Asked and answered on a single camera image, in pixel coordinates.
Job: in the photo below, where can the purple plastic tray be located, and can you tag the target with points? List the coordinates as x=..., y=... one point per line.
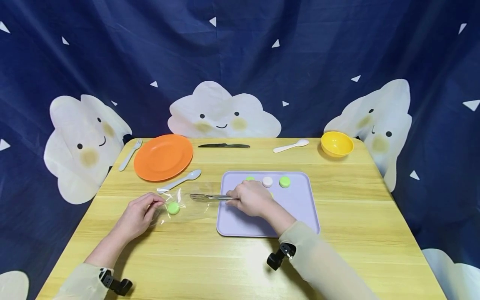
x=296, y=208

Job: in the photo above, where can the white plastic spoon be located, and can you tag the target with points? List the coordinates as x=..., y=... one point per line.
x=290, y=146

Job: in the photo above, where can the clear plastic bag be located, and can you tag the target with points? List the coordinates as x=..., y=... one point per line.
x=191, y=208

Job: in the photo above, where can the person's left thumb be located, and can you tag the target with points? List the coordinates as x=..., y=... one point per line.
x=155, y=208

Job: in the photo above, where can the person's left forearm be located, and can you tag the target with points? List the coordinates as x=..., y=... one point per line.
x=101, y=256

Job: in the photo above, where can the person's right forearm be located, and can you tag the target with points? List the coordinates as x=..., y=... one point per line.
x=318, y=260

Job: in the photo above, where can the pale blue plastic spoon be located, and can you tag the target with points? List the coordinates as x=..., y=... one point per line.
x=182, y=180

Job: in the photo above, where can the yellow bowl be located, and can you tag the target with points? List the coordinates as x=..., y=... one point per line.
x=336, y=143

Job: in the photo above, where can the person's left index finger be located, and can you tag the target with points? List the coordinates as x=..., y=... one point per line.
x=152, y=196

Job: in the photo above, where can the person's right fingers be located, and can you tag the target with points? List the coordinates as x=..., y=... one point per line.
x=235, y=193

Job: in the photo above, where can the white plastic fork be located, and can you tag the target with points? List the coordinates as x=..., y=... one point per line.
x=129, y=156

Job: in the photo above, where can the black wrist band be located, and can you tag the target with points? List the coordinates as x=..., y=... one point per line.
x=278, y=256
x=116, y=284

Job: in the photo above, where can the person's left hand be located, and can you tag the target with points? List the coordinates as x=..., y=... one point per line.
x=135, y=218

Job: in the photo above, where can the black knife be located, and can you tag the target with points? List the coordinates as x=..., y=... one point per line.
x=225, y=146

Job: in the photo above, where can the person's right hand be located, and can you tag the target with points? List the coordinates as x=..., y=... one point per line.
x=253, y=200

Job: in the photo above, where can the white macaron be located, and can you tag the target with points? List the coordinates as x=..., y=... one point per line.
x=267, y=181

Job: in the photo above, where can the orange plate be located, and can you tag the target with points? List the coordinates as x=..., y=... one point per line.
x=163, y=157

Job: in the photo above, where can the metal tongs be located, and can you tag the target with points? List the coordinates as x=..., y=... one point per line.
x=210, y=197

